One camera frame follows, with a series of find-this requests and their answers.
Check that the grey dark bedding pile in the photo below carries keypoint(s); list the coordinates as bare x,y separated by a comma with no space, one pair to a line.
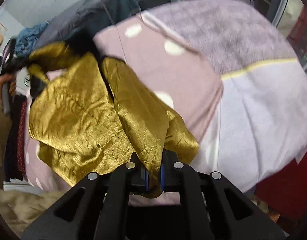
93,15

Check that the red cloth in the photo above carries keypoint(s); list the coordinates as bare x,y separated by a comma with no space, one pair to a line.
286,191

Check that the gold satin jacket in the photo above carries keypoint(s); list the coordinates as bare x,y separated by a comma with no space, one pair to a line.
92,115

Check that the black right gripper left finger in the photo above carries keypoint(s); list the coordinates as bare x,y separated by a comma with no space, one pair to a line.
94,208

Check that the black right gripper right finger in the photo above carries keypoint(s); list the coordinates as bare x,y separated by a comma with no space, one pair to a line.
211,207

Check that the blue denim garment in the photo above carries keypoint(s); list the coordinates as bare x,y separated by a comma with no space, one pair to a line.
27,39

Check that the person's left hand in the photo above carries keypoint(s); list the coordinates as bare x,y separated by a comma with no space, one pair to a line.
8,79

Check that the beige fuzzy garment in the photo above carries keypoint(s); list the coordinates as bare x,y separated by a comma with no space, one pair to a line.
19,209

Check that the dark red patterned garment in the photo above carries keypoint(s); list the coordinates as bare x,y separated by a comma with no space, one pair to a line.
14,163

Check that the pink polka dot bedsheet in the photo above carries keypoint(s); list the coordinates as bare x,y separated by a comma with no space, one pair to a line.
177,74

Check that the lilac textured blanket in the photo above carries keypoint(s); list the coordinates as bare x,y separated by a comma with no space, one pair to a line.
261,122

